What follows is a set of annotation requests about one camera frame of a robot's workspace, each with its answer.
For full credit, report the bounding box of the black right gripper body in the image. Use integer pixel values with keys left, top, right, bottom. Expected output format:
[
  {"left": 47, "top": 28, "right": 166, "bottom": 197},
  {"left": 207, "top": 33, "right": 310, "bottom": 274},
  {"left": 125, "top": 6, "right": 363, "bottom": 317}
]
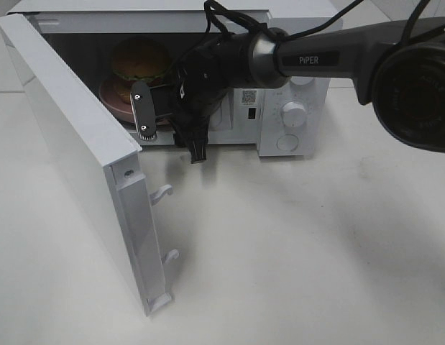
[{"left": 150, "top": 84, "right": 222, "bottom": 144}]

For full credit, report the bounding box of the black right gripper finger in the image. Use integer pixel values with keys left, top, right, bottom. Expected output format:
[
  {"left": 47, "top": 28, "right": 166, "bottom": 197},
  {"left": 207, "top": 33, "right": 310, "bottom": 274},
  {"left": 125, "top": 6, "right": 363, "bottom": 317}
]
[{"left": 188, "top": 138, "right": 208, "bottom": 164}]

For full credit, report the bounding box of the burger with lettuce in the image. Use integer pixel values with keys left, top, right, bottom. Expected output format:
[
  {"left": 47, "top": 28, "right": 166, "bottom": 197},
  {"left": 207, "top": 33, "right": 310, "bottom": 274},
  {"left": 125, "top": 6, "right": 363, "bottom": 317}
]
[{"left": 111, "top": 37, "right": 172, "bottom": 104}]

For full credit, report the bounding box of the pink round plate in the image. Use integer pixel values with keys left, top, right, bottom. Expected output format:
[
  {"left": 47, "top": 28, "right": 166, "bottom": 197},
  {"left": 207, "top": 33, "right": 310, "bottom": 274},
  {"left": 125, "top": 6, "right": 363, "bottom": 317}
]
[{"left": 98, "top": 74, "right": 173, "bottom": 125}]

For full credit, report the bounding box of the round white door button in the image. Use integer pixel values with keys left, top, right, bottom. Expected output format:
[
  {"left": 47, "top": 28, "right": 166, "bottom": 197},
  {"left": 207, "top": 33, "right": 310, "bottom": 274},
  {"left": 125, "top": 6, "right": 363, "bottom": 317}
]
[{"left": 276, "top": 134, "right": 299, "bottom": 152}]

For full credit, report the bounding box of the white microwave door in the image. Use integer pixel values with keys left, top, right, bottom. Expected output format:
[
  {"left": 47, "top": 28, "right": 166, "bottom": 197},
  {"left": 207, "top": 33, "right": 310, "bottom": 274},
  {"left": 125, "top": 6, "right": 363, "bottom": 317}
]
[{"left": 0, "top": 14, "right": 179, "bottom": 315}]

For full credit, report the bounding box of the white timer knob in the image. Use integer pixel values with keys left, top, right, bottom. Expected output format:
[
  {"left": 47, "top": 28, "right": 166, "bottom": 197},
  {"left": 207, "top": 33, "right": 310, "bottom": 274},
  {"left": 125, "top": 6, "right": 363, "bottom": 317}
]
[{"left": 281, "top": 101, "right": 308, "bottom": 128}]

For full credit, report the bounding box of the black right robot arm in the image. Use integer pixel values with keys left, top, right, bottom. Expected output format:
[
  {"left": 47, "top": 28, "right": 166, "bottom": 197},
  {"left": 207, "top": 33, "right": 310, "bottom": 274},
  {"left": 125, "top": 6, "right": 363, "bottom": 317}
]
[{"left": 149, "top": 17, "right": 445, "bottom": 162}]

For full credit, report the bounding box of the upper white power knob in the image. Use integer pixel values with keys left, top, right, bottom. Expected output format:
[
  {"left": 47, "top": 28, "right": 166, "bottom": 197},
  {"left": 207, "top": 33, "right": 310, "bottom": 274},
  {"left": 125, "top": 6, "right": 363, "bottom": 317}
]
[{"left": 290, "top": 76, "right": 315, "bottom": 86}]

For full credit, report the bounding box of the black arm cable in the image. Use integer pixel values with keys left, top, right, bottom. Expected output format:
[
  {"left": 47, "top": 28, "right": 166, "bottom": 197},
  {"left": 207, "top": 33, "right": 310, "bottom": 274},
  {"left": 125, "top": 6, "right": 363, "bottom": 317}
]
[{"left": 171, "top": 0, "right": 430, "bottom": 83}]

